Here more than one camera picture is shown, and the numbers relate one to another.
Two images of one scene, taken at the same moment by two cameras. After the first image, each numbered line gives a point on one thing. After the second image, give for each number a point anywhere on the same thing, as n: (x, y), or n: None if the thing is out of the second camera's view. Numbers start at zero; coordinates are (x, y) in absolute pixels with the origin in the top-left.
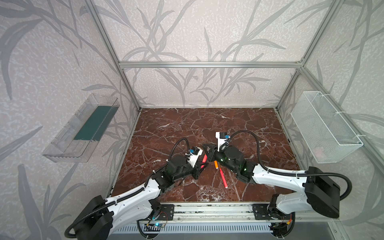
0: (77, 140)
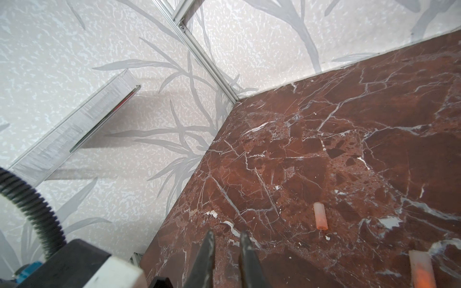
0: (57, 146)
